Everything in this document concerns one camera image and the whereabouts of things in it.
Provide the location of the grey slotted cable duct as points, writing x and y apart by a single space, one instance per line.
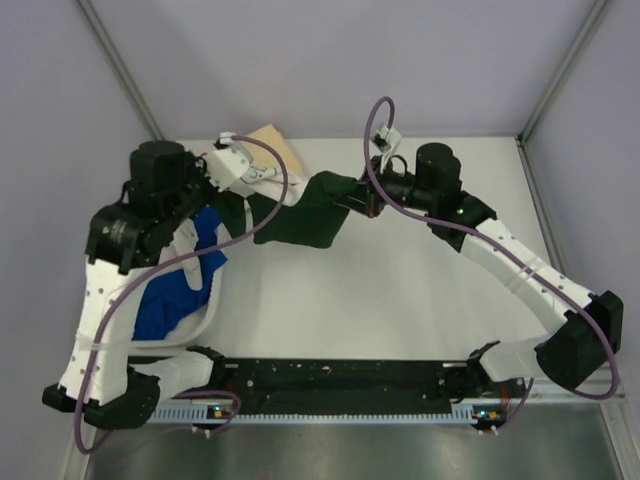
203 414

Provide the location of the white plastic laundry basket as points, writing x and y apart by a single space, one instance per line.
188 330

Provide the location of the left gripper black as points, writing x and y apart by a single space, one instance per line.
191 167

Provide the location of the folded beige t shirt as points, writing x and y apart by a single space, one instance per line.
272 137

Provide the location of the white and green t shirt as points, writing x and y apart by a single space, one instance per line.
310 217

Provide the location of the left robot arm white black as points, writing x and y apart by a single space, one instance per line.
151 223

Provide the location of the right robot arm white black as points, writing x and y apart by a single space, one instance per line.
582 329

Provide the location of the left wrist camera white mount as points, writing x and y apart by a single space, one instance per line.
228 162

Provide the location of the blue t shirt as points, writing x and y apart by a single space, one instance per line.
168 299

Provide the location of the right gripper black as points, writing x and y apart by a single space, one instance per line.
363 202

